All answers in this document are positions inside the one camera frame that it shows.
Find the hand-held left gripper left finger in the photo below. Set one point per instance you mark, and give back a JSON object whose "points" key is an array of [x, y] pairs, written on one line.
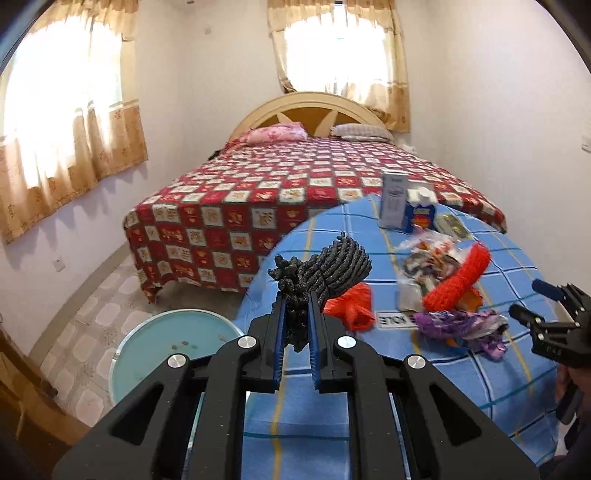
{"points": [[278, 350]]}

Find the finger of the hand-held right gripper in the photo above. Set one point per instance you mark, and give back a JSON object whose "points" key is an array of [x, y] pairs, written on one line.
{"points": [[549, 288], [526, 314]]}

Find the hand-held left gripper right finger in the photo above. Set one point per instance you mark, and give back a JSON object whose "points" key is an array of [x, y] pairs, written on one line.
{"points": [[314, 350]]}

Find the orange plastic bag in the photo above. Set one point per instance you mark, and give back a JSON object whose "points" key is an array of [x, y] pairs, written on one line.
{"points": [[351, 302]]}

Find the clear bag of wrappers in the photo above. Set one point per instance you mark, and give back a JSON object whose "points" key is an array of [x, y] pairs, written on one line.
{"points": [[425, 263]]}

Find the teal metal basin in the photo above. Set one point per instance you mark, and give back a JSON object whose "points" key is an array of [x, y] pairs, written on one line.
{"points": [[161, 350]]}

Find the person's right hand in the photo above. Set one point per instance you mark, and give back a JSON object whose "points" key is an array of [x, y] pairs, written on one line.
{"points": [[562, 385]]}

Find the red mesh net roll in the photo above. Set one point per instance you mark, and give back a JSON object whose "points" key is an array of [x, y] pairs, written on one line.
{"points": [[457, 281]]}

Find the purple crumpled wrapper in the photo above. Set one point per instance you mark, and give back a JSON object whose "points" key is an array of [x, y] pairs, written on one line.
{"points": [[443, 321]]}

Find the white printed label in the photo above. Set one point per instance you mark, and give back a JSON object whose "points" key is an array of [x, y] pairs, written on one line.
{"points": [[397, 321]]}

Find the blue plaid table cloth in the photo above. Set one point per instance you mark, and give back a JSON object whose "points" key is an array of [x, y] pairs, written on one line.
{"points": [[461, 392]]}

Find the green printed packet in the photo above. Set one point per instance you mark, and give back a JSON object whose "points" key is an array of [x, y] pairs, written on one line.
{"points": [[451, 226]]}

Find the small blue box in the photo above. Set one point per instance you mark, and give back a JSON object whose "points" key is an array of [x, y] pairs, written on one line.
{"points": [[419, 219]]}

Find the bed with red quilt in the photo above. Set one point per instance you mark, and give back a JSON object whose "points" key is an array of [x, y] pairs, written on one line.
{"points": [[258, 194]]}

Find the white crumpled tissue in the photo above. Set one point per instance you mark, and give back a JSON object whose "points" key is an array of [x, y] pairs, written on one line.
{"points": [[421, 194]]}

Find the tall white carton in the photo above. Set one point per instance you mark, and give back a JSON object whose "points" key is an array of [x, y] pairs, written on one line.
{"points": [[392, 198]]}

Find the pink floral pillow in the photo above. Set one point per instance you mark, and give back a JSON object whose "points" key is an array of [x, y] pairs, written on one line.
{"points": [[272, 134]]}

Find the striped grey pillow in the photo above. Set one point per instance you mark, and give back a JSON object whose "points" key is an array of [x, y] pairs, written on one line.
{"points": [[362, 132]]}

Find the cream wooden headboard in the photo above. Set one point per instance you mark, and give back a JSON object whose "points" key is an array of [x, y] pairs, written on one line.
{"points": [[304, 108]]}

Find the narrow beige curtain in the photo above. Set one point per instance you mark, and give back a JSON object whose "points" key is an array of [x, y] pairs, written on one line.
{"points": [[392, 92]]}

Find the cardboard box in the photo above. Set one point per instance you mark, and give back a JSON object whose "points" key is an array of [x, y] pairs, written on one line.
{"points": [[27, 406]]}

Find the wide beige curtain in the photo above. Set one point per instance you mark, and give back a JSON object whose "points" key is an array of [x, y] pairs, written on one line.
{"points": [[69, 138]]}

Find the white wall socket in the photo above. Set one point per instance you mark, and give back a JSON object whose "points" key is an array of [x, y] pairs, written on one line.
{"points": [[59, 263]]}

